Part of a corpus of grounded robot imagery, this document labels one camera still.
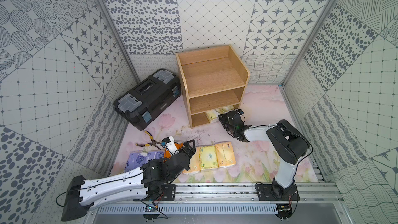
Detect green tissue pack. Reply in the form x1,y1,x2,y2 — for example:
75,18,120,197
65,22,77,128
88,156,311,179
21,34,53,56
216,106,235,114
205,110,220,123

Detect beige tissue pack shelf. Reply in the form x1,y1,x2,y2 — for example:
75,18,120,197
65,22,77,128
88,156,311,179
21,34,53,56
183,147,201,175

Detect orange tissue pack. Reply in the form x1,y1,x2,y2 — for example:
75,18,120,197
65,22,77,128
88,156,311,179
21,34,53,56
164,143,183,158

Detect green tissue pack shelf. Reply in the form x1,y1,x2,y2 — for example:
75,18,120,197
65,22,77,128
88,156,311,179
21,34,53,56
199,145,219,171

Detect yellow tissue pack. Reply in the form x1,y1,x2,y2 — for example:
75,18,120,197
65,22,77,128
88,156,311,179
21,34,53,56
215,142,236,168

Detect purple tissue pack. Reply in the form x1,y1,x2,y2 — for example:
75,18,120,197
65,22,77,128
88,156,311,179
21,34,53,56
146,150,164,161
124,152,147,172

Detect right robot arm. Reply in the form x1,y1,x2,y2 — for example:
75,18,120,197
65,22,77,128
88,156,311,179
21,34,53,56
218,109,313,199

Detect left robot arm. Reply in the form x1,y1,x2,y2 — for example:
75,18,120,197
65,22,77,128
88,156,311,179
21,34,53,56
61,137,196,222

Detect wooden shelf unit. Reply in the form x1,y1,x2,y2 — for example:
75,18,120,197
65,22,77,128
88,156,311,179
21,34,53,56
175,45,250,129

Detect black plastic toolbox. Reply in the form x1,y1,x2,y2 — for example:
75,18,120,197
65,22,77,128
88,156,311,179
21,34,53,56
114,68,181,131

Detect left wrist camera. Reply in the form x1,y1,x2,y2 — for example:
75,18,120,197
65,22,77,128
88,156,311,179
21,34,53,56
161,136,178,155

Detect yellow handled pliers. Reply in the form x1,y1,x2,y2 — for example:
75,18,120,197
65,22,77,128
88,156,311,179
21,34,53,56
135,131,162,150

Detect aluminium mounting rail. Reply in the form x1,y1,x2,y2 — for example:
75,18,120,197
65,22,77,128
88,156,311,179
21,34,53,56
87,181,345,205

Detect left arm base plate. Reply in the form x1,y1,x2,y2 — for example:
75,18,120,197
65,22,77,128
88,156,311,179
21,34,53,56
141,184,176,202

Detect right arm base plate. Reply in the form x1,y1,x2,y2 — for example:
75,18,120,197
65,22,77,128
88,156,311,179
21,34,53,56
255,182,300,201

